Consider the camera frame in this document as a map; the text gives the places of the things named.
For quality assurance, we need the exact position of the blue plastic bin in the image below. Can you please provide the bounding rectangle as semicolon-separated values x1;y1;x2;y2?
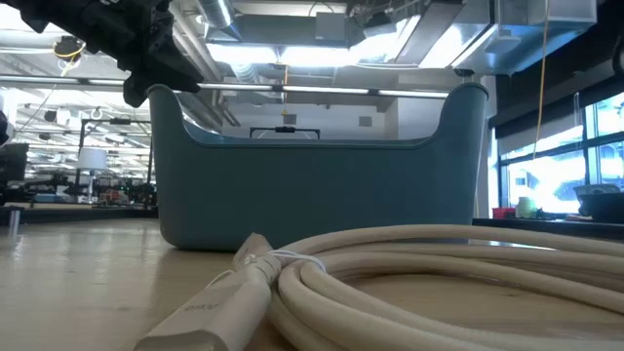
147;82;489;252

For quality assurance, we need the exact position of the white floor lamp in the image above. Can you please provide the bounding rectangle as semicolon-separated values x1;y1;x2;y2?
76;145;109;202

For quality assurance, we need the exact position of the tall black rig frame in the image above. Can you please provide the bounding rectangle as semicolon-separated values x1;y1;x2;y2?
79;117;154;196

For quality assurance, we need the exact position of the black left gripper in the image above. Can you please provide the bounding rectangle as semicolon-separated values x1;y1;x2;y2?
14;0;206;109

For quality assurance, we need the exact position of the low black rig frame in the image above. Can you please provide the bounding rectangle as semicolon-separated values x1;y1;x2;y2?
249;125;322;141

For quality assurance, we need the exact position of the thick white coiled cable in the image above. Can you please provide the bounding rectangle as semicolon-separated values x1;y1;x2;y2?
134;223;624;351

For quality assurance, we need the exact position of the yellow hanging cord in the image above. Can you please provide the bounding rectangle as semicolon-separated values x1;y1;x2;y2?
532;0;551;160

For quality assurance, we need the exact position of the black table frame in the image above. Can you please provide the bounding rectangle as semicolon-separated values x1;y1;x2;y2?
0;205;624;241

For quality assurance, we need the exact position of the black background screen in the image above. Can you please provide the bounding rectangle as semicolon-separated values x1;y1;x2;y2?
0;141;29;184

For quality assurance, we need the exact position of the pale green jar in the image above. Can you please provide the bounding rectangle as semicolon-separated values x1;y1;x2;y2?
516;196;537;219

